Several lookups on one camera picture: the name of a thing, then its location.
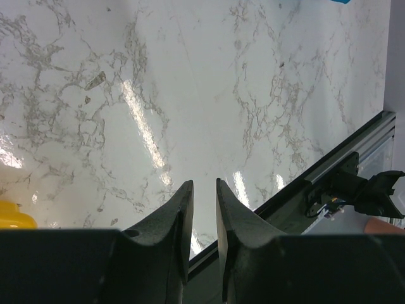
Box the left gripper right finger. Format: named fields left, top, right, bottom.
left=216, top=179, right=404, bottom=303

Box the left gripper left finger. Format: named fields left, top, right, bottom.
left=1, top=180, right=194, bottom=303

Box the blue t shirt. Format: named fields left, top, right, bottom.
left=331, top=0, right=351, bottom=4

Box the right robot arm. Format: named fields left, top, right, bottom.
left=304, top=152, right=404, bottom=219

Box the yellow plastic bin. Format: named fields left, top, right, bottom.
left=0, top=201, right=37, bottom=229

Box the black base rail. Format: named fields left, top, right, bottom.
left=254, top=111, right=396, bottom=234

